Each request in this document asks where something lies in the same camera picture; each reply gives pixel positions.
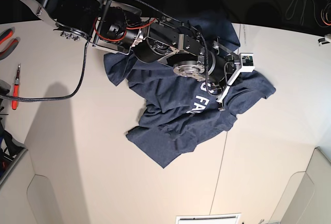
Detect orange grey pliers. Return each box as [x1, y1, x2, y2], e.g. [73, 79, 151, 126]
[1, 27, 20, 61]

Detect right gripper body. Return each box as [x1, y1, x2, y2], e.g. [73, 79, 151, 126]
[199, 41, 244, 102]

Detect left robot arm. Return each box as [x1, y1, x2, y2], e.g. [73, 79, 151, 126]
[318, 0, 330, 46]

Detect orange handled screwdriver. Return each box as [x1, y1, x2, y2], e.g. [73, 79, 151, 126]
[11, 64, 21, 110]

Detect black braided cable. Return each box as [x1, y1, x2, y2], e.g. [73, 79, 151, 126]
[0, 41, 90, 102]

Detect white cable on floor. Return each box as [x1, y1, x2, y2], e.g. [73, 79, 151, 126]
[263, 0, 331, 28]

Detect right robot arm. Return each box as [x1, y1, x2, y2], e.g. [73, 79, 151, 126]
[19, 0, 245, 106]

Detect dark clutter at left edge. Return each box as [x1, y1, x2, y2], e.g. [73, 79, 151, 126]
[1, 80, 25, 180]

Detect blue t-shirt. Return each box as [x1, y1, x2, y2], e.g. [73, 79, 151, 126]
[103, 17, 276, 169]

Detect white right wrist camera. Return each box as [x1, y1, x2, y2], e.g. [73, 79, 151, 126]
[239, 53, 255, 73]

